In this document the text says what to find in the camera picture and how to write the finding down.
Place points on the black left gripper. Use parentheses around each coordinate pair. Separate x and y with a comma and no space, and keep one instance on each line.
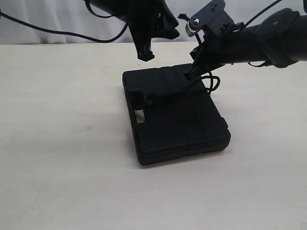
(151,18)

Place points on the white backdrop curtain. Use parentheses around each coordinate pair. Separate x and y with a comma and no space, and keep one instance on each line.
(73,16)

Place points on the black plastic carry case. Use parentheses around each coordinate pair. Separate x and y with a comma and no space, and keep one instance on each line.
(172,117)

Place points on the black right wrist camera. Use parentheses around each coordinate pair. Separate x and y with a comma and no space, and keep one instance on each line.
(212,18)

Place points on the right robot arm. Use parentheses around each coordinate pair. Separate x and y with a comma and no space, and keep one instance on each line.
(280,41)

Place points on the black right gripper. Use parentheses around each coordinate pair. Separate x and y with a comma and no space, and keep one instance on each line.
(214,52)

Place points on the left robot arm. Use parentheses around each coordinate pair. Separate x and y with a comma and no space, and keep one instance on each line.
(105,9)

